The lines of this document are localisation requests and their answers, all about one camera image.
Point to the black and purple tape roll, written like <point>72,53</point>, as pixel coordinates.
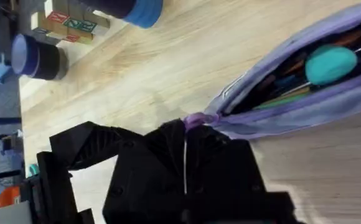
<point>37,57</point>

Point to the orange object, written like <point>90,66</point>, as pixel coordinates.
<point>9,196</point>

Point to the wooden toy blocks heap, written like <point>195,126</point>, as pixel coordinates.
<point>71,25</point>

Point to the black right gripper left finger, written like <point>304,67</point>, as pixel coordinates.
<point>149,174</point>

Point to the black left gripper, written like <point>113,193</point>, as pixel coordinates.
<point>54,189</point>

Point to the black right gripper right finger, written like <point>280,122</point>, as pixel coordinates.
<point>221,174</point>

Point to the purple soft zip bag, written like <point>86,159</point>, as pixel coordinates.
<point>323,105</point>

